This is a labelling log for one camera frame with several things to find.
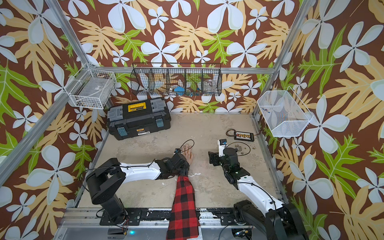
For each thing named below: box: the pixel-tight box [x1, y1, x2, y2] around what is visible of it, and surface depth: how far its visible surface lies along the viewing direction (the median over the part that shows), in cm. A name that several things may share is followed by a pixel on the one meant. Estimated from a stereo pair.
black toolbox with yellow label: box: [107, 97, 172, 141], surface depth 100 cm
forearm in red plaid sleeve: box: [166, 175, 201, 240], surface depth 75 cm
